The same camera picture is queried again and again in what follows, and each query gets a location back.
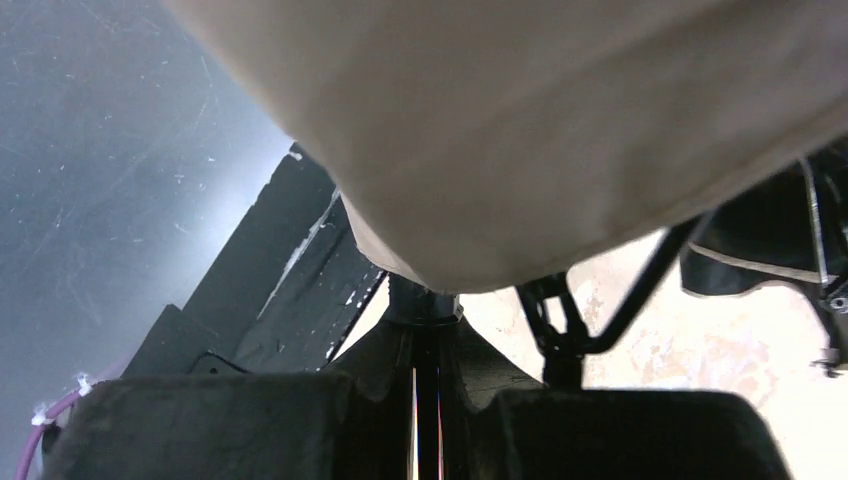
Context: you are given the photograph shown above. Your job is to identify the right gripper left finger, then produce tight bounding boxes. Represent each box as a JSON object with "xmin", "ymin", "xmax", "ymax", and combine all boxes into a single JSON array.
[{"xmin": 43, "ymin": 374, "xmax": 371, "ymax": 480}]

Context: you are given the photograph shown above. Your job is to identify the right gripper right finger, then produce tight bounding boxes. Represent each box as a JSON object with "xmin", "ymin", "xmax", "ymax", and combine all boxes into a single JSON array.
[{"xmin": 490, "ymin": 389, "xmax": 790, "ymax": 479}]

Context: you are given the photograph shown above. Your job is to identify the beige folding umbrella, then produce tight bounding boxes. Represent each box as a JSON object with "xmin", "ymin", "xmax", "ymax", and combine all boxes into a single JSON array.
[{"xmin": 169, "ymin": 1, "xmax": 847, "ymax": 293}]

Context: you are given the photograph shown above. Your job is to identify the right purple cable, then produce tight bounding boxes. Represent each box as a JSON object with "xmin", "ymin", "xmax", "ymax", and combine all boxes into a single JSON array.
[{"xmin": 14, "ymin": 374, "xmax": 97, "ymax": 480}]

